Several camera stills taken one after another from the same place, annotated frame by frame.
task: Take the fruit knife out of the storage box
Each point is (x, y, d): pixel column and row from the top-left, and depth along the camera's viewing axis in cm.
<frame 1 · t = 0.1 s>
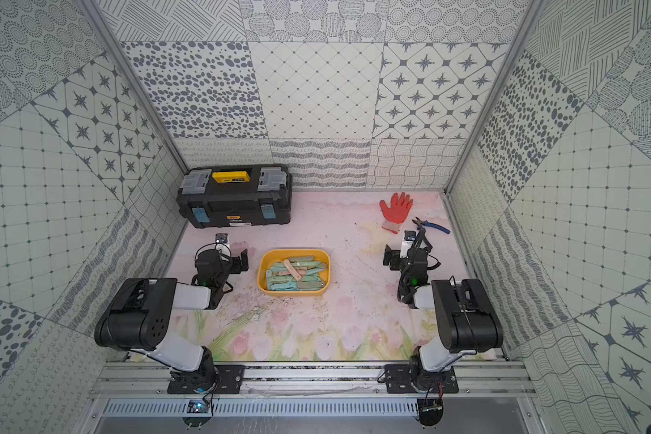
left hand: (238, 249, 94), fingers open
right hand: (401, 248, 95), fingers open
black plastic toolbox: (236, 195, 99), point 17 cm above the table
red work glove: (394, 215, 116), on the table
blue handled pliers: (428, 224, 112), on the table
yellow plastic storage box: (267, 258, 95), point 6 cm above the table

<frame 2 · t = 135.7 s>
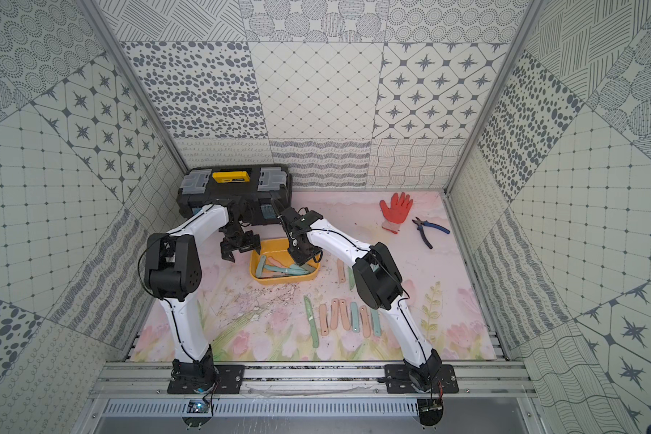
left hand: (256, 254, 95), fingers open
right hand: (308, 258, 93), fingers open
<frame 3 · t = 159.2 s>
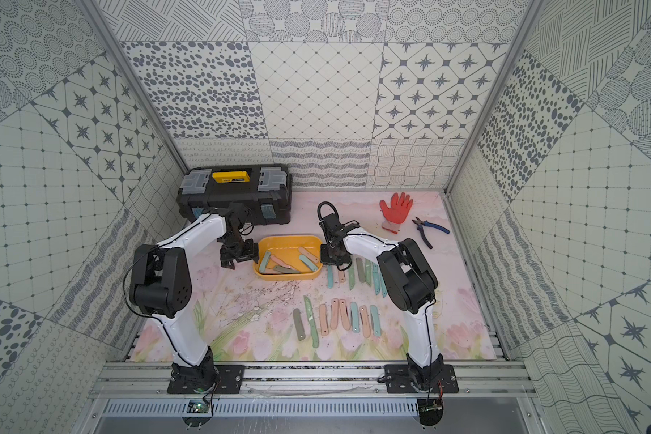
left hand: (255, 262, 91), fingers open
right hand: (329, 263, 97), fingers closed
light teal folding knife: (308, 263, 100), on the table
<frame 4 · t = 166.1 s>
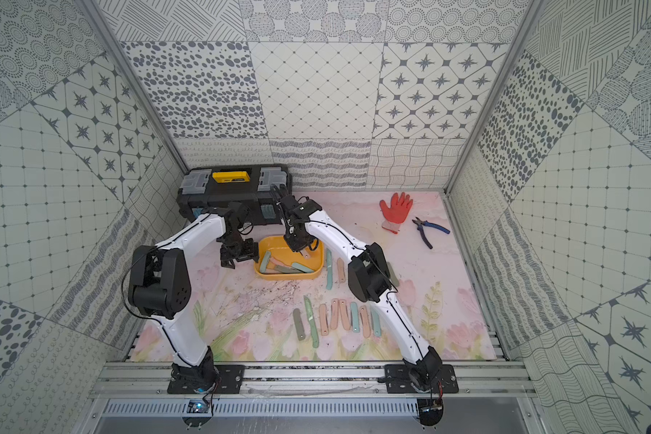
left hand: (255, 262, 91), fingers open
right hand: (302, 246, 95), fingers closed
light teal folding knife: (302, 268, 97), point 2 cm above the table
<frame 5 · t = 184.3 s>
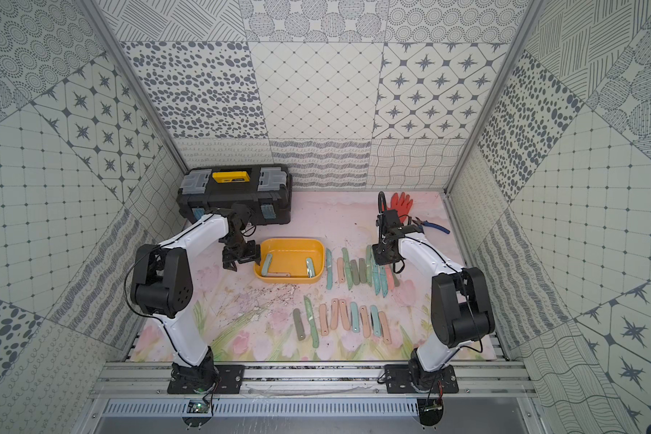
left hand: (257, 264, 91), fingers open
right hand: (386, 260, 91), fingers closed
light teal folding knife: (310, 268, 99), on the table
green fruit knife: (347, 268, 98), on the table
grey green fruit knife: (363, 270, 97), on the table
teal fruit knife: (376, 278, 97), on the table
teal fruit knife 2: (383, 279, 96), on the table
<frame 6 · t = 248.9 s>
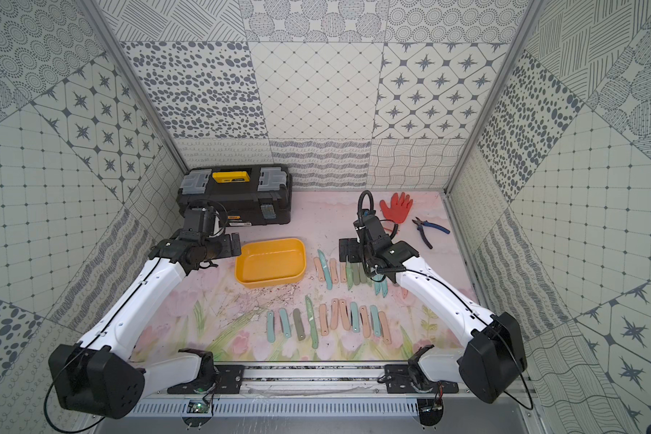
left hand: (230, 242, 81), fingers open
right hand: (356, 248, 82), fingers open
light teal folding knife: (286, 326, 85), on the table
